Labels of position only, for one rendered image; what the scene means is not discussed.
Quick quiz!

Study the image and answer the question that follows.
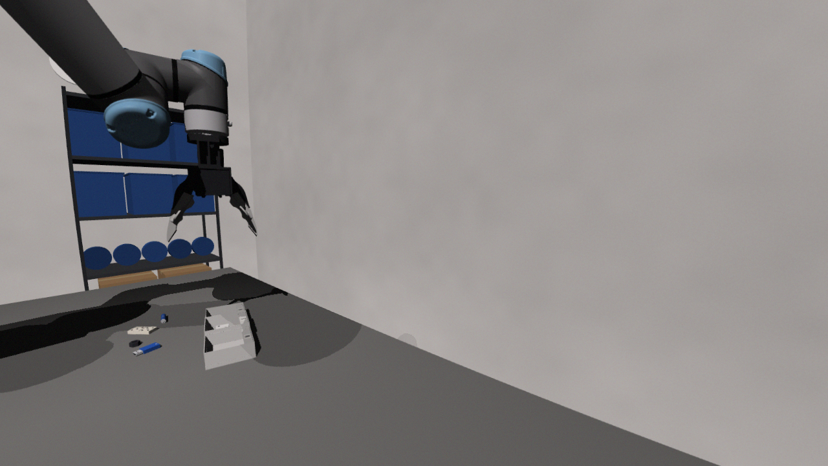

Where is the white rack of bins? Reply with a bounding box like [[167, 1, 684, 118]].
[[204, 302, 256, 370]]

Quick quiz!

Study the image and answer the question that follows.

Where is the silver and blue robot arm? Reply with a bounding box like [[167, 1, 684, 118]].
[[0, 0, 232, 149]]

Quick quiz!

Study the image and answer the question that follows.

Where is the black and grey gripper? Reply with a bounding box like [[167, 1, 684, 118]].
[[167, 133, 257, 242]]

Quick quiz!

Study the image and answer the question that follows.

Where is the blue usb stick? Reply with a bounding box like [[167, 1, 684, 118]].
[[134, 342, 160, 356]]

